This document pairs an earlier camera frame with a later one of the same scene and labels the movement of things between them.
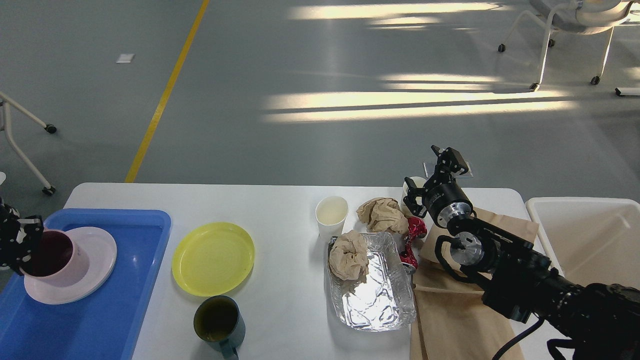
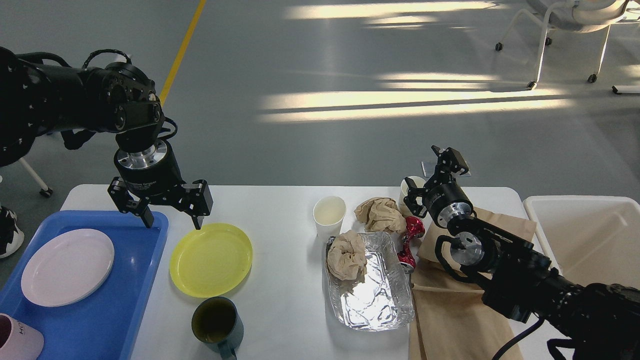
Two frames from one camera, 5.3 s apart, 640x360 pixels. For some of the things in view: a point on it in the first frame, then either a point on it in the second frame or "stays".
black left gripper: x=10 y=223 → x=155 y=175
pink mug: x=57 y=260 → x=18 y=341
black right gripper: x=446 y=202 stays
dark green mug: x=218 y=322 stays
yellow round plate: x=212 y=259 stays
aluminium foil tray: x=385 y=299 stays
